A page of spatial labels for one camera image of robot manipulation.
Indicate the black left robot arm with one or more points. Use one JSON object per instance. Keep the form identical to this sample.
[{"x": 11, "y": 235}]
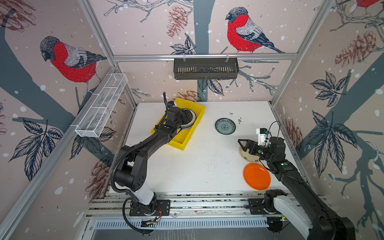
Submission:
[{"x": 130, "y": 172}]

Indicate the yellow plastic bin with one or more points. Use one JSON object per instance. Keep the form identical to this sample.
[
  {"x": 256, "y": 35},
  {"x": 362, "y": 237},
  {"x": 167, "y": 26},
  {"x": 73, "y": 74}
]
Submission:
[{"x": 175, "y": 138}]

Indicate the black hanging basket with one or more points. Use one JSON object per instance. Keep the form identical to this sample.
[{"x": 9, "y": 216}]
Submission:
[{"x": 206, "y": 69}]

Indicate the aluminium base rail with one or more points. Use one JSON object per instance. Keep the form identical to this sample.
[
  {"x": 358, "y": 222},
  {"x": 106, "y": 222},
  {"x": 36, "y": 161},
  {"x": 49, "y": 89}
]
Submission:
[{"x": 182, "y": 212}]

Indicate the blue floral green plate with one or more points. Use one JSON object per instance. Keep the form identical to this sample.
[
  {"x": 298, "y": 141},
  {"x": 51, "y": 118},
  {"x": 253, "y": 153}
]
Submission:
[{"x": 225, "y": 126}]

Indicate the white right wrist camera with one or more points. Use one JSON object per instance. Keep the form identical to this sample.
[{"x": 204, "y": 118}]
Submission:
[{"x": 262, "y": 134}]

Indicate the black glossy plate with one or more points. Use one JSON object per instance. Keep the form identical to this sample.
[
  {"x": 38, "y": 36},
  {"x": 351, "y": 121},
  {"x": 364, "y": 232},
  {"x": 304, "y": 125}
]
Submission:
[{"x": 188, "y": 118}]

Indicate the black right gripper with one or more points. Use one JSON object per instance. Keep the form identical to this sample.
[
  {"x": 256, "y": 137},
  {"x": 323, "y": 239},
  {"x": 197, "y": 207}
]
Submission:
[{"x": 249, "y": 144}]

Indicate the white wire mesh basket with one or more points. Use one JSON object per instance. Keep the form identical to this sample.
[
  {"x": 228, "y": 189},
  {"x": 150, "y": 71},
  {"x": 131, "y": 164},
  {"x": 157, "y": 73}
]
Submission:
[{"x": 99, "y": 112}]

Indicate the orange plate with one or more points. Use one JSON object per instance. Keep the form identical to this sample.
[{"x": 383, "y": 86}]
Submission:
[{"x": 257, "y": 176}]

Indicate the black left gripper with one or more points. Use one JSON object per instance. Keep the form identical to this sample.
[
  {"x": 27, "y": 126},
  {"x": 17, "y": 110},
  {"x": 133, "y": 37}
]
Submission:
[{"x": 182, "y": 115}]

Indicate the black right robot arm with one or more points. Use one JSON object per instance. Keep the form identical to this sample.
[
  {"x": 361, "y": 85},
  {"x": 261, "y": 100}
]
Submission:
[{"x": 313, "y": 219}]

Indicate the aluminium frame post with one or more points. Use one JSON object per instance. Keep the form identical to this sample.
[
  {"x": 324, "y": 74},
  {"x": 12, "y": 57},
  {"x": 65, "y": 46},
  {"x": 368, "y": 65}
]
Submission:
[{"x": 320, "y": 16}]

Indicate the cream plate under right gripper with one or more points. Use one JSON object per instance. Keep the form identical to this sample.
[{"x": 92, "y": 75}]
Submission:
[{"x": 248, "y": 157}]

